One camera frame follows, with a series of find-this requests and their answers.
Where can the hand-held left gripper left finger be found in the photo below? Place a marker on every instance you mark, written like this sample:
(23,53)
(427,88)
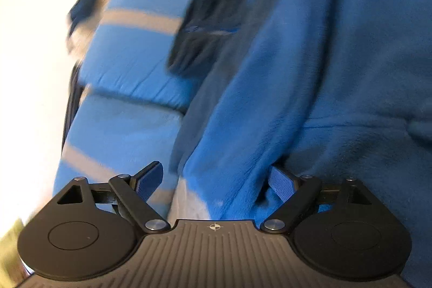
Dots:
(152,180)

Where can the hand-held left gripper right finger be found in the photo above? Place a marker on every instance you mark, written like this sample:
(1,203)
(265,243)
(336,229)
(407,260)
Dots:
(281,183)

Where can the blue fleece jacket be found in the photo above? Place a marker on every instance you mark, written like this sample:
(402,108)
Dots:
(320,72)

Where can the white quilted bedspread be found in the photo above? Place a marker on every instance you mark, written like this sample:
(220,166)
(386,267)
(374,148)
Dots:
(190,203)

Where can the blue pillow with grey stripes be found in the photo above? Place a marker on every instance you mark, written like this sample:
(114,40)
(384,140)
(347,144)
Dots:
(128,139)
(141,38)

